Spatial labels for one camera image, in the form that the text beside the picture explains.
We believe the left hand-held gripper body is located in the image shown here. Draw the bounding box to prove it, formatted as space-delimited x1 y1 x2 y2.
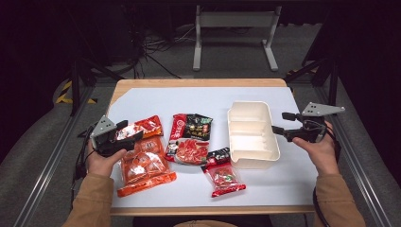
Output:
90 114 137 158

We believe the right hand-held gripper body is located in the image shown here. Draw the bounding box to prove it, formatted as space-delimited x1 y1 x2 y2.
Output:
291 101 346 144

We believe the small orange seasoning packet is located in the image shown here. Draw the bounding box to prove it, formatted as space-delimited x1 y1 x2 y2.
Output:
114 114 165 142

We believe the white divided plastic container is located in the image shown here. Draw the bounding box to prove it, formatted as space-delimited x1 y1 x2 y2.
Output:
227 100 281 170

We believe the red and black seasoning packet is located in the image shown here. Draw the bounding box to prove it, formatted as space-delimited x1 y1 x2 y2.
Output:
165 113 214 166

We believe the person's right hand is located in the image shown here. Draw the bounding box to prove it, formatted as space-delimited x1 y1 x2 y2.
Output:
291 121 340 178

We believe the person's left hand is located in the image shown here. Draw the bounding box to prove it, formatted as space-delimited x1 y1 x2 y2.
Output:
86 140 128 178

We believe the large orange multi-piece packet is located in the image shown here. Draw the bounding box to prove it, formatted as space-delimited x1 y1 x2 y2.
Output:
116 134 178 199

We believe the black stand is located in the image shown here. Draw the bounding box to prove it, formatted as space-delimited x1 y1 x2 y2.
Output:
284 46 342 116
66 56 125 117

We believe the yellow black hazard tape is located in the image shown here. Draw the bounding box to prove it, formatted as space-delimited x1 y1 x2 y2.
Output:
55 79 97 105

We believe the white table mat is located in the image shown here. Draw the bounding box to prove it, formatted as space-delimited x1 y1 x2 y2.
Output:
107 86 320 209

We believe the small red clear-window packet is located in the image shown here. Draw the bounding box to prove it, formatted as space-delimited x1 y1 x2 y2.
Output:
200 147 247 199

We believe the wooden table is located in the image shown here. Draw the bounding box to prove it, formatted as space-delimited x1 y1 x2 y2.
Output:
106 78 317 218

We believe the person's tan garment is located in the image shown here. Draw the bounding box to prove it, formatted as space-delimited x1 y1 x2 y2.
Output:
173 219 238 227

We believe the left hand-held gripper black cable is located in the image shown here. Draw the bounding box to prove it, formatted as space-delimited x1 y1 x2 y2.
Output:
71 124 97 193

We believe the hand-held gripper black cable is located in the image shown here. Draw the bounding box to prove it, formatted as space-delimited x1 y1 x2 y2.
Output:
71 124 97 193
311 126 342 227

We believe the aluminium floor rail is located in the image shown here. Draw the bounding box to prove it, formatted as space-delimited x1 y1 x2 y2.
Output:
315 84 394 227
12 86 96 227

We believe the right hand-held gripper black cable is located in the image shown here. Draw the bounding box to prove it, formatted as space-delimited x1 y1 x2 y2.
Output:
311 126 342 227

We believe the bundle of floor cables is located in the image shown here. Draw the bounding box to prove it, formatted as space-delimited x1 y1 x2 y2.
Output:
124 22 198 79

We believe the white metal stand frame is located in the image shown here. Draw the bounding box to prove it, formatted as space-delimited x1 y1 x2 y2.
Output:
192 4 283 73

